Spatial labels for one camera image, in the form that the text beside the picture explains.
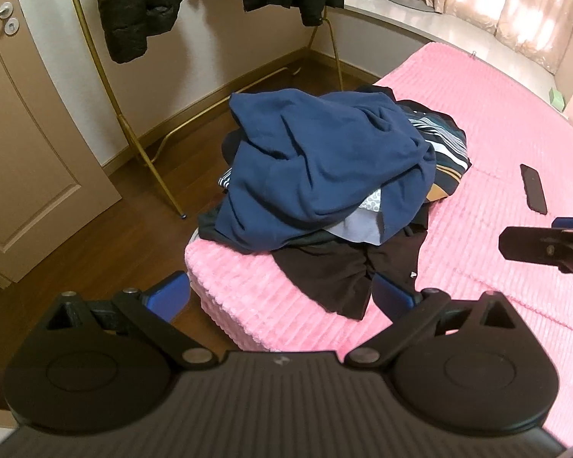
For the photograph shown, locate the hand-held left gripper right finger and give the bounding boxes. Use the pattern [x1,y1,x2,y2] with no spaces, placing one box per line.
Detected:
[346,274,521,370]

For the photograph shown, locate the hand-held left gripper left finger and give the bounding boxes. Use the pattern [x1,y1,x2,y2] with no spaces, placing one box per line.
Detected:
[43,271,223,372]

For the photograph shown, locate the navy blue vest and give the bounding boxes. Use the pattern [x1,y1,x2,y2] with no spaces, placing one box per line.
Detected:
[215,88,437,253]

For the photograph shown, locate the gold clothes rack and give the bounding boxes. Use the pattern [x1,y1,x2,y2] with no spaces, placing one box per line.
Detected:
[62,0,345,220]

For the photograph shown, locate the black garment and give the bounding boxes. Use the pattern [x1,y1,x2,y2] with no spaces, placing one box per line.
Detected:
[198,200,431,321]

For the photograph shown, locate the pink ribbed blanket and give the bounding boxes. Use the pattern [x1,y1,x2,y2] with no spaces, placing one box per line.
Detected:
[184,42,573,430]

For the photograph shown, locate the striped garment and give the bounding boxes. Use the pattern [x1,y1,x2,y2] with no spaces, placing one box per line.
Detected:
[396,100,473,201]

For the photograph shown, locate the beige panel door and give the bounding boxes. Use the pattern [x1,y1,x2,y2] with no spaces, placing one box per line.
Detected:
[0,0,122,289]

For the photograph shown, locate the sheer pink curtain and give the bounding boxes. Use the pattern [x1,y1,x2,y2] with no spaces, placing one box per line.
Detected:
[392,0,573,74]

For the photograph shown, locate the black puffer jacket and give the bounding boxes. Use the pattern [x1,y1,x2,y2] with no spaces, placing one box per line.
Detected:
[94,0,349,64]

